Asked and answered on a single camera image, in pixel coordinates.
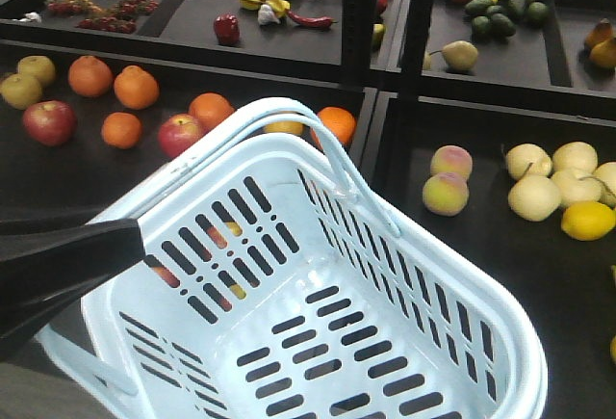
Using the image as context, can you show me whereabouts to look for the red chili pepper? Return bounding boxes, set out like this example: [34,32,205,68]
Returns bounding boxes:
[287,11,336,30]

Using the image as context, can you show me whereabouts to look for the red bell pepper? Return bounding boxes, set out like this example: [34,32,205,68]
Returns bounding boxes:
[213,13,240,46]

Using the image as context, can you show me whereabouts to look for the pink red apple right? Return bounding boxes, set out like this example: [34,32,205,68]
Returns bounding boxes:
[158,114,205,159]

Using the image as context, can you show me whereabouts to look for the yellow lemon by pears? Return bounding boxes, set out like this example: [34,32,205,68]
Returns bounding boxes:
[560,201,615,241]

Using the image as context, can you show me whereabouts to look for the black wooden produce stand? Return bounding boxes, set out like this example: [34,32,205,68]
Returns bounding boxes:
[1,0,615,418]

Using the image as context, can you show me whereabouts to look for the orange with navel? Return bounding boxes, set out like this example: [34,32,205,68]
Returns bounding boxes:
[317,106,357,148]

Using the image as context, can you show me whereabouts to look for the white garlic bulb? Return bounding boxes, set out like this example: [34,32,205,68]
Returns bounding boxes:
[257,4,280,27]

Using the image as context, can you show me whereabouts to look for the light blue plastic basket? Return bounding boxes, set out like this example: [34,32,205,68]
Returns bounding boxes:
[37,97,548,418]

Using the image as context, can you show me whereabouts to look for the pink peach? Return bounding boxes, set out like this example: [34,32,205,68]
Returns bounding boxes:
[422,172,470,217]
[429,144,473,180]

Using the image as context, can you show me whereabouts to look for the pink red apple left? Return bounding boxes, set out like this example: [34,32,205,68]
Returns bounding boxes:
[22,100,77,146]

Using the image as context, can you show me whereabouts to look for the yellow orange fruit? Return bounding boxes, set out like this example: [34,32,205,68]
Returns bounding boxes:
[263,120,304,136]

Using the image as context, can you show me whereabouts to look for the bumpy orange left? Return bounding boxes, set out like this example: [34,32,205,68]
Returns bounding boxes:
[67,55,114,98]

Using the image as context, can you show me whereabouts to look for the pink red apple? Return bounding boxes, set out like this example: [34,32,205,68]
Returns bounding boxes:
[22,100,77,146]
[158,114,205,159]

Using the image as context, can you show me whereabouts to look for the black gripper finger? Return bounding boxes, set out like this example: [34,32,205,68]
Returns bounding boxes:
[1,219,145,361]

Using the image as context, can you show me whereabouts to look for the orange centre back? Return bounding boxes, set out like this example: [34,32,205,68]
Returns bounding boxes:
[189,92,235,133]

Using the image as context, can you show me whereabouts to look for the bumpy orange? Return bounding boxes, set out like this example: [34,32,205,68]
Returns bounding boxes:
[67,55,114,98]
[114,65,160,110]

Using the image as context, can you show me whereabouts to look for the small orange tangerine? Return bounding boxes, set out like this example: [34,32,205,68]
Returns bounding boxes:
[101,112,142,149]

